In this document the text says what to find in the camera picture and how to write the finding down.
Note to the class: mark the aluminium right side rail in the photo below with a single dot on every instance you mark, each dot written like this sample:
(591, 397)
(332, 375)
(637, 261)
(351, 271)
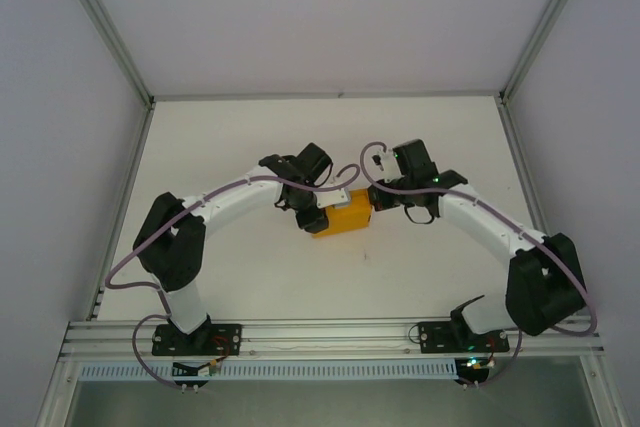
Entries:
(525, 187)

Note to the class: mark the aluminium rear frame bar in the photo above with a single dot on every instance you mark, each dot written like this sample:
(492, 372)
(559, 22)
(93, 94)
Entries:
(325, 95)

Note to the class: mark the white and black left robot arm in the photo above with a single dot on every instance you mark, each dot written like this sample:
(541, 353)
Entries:
(235, 197)

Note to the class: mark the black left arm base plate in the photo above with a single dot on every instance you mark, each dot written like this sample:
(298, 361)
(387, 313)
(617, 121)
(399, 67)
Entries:
(227, 334)

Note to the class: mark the aluminium frame post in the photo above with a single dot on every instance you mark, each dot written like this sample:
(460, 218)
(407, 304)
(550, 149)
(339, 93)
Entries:
(100, 22)
(550, 17)

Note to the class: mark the aluminium left frame leg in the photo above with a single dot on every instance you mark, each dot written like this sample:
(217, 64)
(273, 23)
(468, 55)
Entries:
(57, 397)

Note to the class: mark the aluminium left frame post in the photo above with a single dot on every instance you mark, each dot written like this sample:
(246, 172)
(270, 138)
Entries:
(100, 22)

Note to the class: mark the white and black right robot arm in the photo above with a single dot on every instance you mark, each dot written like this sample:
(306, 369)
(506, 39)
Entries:
(475, 222)

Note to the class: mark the grey metal panel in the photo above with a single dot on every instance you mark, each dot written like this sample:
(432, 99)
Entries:
(325, 404)

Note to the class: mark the aluminium frame leg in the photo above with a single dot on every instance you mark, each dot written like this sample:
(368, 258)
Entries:
(602, 392)
(57, 397)

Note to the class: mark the aluminium right frame leg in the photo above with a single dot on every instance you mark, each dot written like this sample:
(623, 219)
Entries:
(602, 392)

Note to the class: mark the orange cloth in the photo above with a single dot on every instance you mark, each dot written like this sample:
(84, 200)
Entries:
(345, 219)

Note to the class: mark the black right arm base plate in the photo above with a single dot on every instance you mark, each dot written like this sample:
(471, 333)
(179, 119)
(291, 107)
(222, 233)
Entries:
(435, 337)

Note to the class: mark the aluminium left side rail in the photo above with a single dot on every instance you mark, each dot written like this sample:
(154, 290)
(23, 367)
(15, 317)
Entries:
(125, 197)

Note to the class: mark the aluminium right frame post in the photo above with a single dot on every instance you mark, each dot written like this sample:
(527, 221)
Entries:
(550, 17)

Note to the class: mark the aluminium mounting rail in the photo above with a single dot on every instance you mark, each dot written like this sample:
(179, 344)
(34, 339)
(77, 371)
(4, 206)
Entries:
(325, 334)

